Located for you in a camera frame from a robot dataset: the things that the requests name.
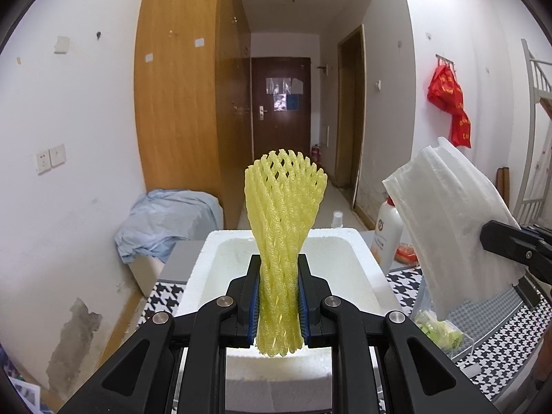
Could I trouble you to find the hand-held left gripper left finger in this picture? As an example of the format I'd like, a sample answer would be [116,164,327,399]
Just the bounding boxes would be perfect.
[56,254,262,414]

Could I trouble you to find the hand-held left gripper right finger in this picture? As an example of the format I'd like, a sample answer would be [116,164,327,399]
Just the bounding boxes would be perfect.
[297,254,501,414]

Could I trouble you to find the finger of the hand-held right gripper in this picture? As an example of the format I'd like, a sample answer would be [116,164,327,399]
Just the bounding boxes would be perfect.
[480,220,552,286]
[520,223,552,244]

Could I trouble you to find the white foam box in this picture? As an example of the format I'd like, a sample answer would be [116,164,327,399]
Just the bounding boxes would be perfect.
[175,226,404,414]

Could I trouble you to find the yellow foam fruit net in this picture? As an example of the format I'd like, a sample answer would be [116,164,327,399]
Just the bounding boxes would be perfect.
[244,149,328,358]

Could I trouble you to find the houndstooth table mat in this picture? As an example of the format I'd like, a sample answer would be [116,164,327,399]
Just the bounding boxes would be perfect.
[138,265,552,414]

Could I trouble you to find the red snack packet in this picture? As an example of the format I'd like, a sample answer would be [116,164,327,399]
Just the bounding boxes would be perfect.
[394,244,418,264]

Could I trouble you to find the white lotion pump bottle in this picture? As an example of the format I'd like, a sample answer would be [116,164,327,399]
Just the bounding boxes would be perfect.
[370,196,405,268]

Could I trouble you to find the plastic bag with green contents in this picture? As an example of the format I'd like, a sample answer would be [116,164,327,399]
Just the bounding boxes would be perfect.
[414,306,466,354]

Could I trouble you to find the white storage box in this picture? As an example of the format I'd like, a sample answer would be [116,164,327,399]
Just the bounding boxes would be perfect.
[129,256,170,298]

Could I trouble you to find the light blue cloth pile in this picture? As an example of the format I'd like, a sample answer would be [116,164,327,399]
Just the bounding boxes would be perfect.
[114,189,224,265]

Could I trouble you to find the red plastic bags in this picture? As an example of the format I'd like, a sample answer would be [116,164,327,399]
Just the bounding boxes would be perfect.
[427,62,472,149]

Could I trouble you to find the dark brown entrance door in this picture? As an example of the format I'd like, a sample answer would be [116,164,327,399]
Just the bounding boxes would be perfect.
[251,57,312,169]

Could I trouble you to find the paper notices on door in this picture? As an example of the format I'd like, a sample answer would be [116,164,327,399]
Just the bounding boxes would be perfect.
[265,77,305,110]

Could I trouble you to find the wooden wardrobe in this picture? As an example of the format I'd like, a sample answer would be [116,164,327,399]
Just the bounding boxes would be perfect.
[135,0,253,230]

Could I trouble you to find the wooden side door frame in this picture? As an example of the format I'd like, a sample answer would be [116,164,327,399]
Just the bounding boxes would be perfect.
[336,24,367,210]

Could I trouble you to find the white wall socket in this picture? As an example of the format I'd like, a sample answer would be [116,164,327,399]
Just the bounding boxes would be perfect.
[35,149,52,176]

